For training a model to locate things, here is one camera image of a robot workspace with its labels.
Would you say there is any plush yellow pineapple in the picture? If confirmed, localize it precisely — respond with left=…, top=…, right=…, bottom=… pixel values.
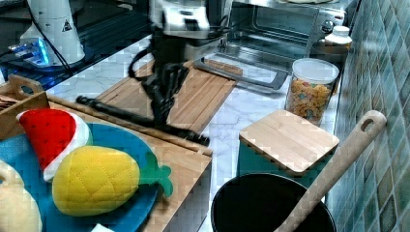
left=52, top=146, right=173, bottom=217

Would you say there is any teal box with wooden lid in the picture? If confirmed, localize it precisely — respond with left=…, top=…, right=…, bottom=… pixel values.
left=237, top=110, right=339, bottom=188

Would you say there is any wooden cabinet box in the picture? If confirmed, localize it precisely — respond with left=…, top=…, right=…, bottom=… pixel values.
left=50, top=99, right=212, bottom=232

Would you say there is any plush watermelon slice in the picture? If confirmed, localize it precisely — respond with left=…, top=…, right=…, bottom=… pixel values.
left=16, top=108, right=93, bottom=182

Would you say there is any black pot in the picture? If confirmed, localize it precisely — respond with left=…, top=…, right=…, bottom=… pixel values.
left=211, top=173, right=337, bottom=232

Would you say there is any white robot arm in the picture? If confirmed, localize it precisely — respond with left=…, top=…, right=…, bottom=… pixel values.
left=143, top=0, right=228, bottom=124

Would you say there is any wooden drawer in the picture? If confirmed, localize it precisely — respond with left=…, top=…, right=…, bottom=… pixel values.
left=47, top=94, right=213, bottom=157

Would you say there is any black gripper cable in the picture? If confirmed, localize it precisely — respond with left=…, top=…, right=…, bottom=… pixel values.
left=128, top=47, right=154, bottom=81

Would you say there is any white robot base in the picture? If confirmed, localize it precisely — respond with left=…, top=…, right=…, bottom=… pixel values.
left=20, top=0, right=85, bottom=68

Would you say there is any plush cream toy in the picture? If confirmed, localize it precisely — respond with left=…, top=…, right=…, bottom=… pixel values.
left=0, top=161, right=43, bottom=232

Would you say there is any blue plate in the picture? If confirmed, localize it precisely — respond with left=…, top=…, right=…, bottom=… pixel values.
left=1, top=123, right=162, bottom=232

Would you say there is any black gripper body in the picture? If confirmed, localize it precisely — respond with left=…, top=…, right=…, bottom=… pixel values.
left=151, top=31, right=188, bottom=67

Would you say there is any wooden tray with handle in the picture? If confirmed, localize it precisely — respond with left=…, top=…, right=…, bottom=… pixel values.
left=0, top=74, right=49, bottom=140

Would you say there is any toaster oven with open door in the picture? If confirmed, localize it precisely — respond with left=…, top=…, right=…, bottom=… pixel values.
left=194, top=0, right=359, bottom=90

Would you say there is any white lidded bottle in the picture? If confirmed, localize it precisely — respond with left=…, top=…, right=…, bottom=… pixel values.
left=325, top=25, right=352, bottom=48

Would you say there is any wooden spatula handle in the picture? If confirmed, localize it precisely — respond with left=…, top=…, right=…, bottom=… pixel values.
left=274, top=110, right=387, bottom=232

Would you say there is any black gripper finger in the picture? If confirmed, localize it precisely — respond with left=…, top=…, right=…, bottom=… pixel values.
left=165, top=63, right=189, bottom=120
left=142, top=65, right=171, bottom=125

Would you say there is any bamboo cutting board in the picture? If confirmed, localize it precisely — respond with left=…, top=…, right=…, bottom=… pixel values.
left=97, top=62, right=236, bottom=132

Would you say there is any clear jar of colourful cereal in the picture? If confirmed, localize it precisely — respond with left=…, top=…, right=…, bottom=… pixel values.
left=285, top=58, right=339, bottom=126

